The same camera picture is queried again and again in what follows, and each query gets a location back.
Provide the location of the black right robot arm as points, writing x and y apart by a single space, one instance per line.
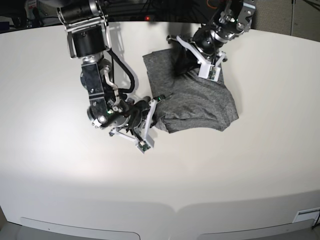
106 78

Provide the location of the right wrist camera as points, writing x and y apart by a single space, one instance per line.
143 146

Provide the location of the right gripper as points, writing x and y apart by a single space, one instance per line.
134 124

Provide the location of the grey long-sleeve T-shirt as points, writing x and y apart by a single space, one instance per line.
190 101

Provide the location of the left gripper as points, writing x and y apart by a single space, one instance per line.
187 56

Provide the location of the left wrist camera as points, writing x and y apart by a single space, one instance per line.
209 72

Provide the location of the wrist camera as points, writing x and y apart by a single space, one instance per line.
143 146
209 72

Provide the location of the black power strip red light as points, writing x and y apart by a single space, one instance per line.
130 18

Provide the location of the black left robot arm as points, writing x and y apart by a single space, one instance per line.
231 19

